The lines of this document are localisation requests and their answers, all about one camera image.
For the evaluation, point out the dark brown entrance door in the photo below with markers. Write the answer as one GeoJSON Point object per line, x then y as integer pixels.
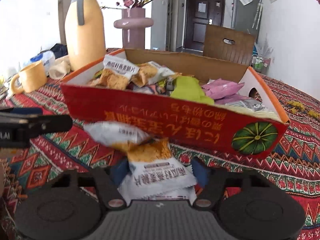
{"type": "Point", "coordinates": [200, 14]}

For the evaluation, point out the grey refrigerator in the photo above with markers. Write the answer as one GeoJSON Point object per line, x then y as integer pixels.
{"type": "Point", "coordinates": [245, 16]}

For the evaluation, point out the pumpkin seed crisp snack packet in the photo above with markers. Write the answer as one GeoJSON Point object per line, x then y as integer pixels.
{"type": "Point", "coordinates": [155, 174]}

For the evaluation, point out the yellow thermos jug grey handle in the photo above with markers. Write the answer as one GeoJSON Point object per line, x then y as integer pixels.
{"type": "Point", "coordinates": [84, 29]}

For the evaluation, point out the yellow ceramic mug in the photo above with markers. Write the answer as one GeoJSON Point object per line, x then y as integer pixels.
{"type": "Point", "coordinates": [29, 79]}

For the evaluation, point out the orange red cardboard snack box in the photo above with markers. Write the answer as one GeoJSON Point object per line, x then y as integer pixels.
{"type": "Point", "coordinates": [217, 127]}

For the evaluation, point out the pink snack packet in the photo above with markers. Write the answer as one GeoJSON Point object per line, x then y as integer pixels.
{"type": "Point", "coordinates": [219, 89]}

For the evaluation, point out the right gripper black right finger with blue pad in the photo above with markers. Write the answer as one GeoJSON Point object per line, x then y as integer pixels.
{"type": "Point", "coordinates": [246, 205]}

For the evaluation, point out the brown wooden chair back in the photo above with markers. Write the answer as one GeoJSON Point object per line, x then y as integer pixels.
{"type": "Point", "coordinates": [228, 44]}

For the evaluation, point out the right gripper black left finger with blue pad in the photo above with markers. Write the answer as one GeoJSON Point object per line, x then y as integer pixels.
{"type": "Point", "coordinates": [75, 206]}

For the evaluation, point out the crisp packet in box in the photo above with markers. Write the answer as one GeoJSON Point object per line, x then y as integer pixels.
{"type": "Point", "coordinates": [117, 72]}

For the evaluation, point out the green snack packet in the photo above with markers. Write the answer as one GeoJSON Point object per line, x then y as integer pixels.
{"type": "Point", "coordinates": [188, 88]}

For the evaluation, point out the smooth pink ring vase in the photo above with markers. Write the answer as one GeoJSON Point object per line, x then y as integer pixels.
{"type": "Point", "coordinates": [133, 24]}

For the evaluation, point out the storage trolley with bottles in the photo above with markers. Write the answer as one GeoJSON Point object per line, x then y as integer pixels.
{"type": "Point", "coordinates": [259, 63]}

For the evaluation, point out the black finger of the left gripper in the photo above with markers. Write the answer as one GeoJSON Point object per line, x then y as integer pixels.
{"type": "Point", "coordinates": [19, 125]}

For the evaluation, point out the fallen yellow flowers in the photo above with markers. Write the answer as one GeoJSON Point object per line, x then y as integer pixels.
{"type": "Point", "coordinates": [297, 106]}

